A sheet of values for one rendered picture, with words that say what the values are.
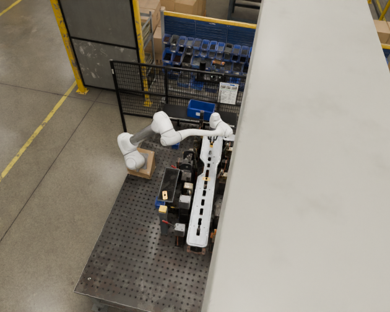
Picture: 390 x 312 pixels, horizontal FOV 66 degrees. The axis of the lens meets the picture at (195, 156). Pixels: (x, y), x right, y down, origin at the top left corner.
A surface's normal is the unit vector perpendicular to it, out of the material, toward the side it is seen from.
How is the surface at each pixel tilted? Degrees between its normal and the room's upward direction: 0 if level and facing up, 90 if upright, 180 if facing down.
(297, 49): 0
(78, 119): 0
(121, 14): 90
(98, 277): 0
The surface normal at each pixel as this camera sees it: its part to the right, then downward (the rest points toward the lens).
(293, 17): 0.04, -0.63
